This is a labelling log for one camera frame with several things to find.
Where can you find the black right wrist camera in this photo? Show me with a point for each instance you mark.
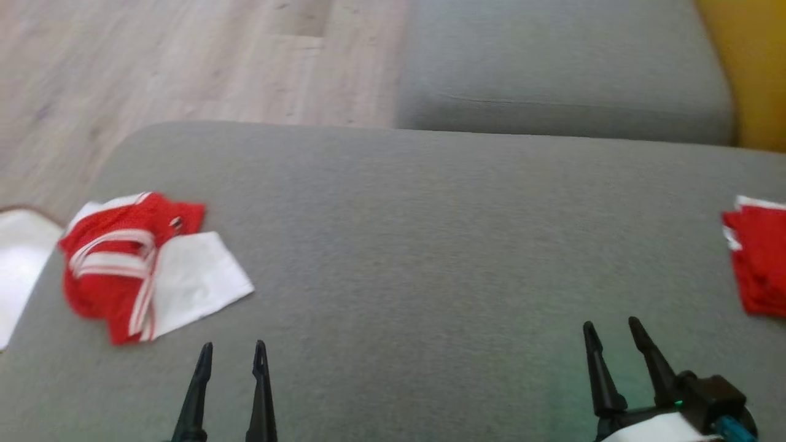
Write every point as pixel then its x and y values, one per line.
pixel 712 399

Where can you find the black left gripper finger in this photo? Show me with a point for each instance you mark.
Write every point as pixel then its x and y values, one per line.
pixel 195 399
pixel 263 399

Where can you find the red shorts with white stripes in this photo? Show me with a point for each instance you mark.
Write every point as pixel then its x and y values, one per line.
pixel 761 264

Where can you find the large grey sofa seat cushion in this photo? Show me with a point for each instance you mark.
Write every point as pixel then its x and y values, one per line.
pixel 430 276

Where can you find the white flat object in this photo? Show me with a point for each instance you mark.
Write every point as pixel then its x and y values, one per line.
pixel 21 264

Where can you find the red basketball jersey number 23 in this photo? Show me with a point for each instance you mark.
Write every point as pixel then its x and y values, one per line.
pixel 110 282

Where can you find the yellow upholstered panel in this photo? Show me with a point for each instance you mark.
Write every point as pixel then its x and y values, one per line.
pixel 752 67

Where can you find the small grey sofa cushion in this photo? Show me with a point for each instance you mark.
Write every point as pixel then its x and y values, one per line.
pixel 552 67

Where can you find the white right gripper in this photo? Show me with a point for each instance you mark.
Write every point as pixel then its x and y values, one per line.
pixel 651 430

